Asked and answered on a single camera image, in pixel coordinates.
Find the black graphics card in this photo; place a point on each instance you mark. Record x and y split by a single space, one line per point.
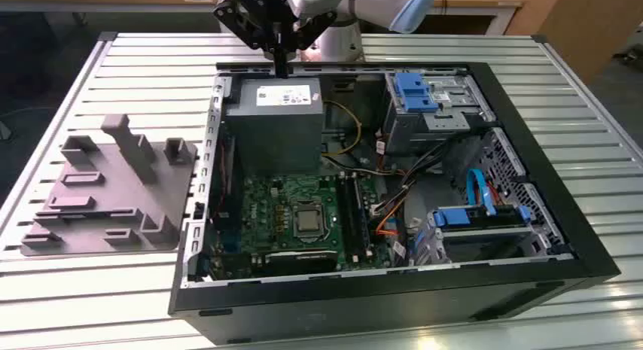
302 261

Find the silver CPU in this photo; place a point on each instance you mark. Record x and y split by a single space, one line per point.
308 221

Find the metal drive cage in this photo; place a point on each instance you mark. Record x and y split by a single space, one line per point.
452 120

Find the wooden desk white frame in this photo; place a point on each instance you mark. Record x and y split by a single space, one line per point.
482 2

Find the black chair base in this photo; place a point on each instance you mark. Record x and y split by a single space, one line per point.
634 55

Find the black PC case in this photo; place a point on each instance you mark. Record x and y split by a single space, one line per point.
351 301

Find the grey power supply unit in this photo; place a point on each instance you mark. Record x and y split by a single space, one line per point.
274 139

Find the CPU socket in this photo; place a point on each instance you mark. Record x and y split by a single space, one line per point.
307 204

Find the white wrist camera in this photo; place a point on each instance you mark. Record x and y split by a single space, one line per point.
316 0

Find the hard disk in blue carrier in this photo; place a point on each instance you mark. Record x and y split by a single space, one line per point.
452 216

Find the black RAM slot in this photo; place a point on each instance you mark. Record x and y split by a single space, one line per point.
347 214

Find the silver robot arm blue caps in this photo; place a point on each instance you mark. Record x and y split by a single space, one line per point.
342 37

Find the metal disk bay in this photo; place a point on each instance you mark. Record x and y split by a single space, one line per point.
487 232

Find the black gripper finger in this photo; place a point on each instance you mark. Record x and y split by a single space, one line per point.
243 24
314 32

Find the wooden cabinet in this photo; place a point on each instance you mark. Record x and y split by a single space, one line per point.
587 26

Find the grey parts rack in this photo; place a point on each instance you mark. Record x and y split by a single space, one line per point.
125 199

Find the blue drive bay latch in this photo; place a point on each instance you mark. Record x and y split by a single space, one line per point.
414 94

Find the green motherboard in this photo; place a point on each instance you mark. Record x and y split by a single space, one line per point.
262 199

